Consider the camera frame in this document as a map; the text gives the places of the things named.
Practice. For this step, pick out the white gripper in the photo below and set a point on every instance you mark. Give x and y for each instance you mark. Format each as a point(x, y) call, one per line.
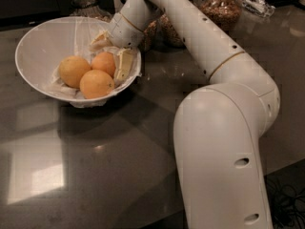
point(125, 32)

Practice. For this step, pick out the orange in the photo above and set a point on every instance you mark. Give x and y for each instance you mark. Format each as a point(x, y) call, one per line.
point(104, 61)
point(71, 70)
point(96, 83)

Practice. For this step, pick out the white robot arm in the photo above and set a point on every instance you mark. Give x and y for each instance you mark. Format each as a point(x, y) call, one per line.
point(216, 128)

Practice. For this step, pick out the white plastic bowl liner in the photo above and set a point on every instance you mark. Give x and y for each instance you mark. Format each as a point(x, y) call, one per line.
point(85, 30)

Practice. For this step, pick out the white bowl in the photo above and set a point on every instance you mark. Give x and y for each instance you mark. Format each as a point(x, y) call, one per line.
point(42, 49)

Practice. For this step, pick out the glass jar with grains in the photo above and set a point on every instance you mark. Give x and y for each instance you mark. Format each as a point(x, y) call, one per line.
point(224, 13)
point(149, 35)
point(170, 36)

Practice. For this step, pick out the leftmost glass jar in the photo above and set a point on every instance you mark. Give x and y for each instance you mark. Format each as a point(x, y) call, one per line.
point(89, 8)

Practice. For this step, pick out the clear plastic bag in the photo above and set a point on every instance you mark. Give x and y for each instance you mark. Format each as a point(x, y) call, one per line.
point(259, 8)

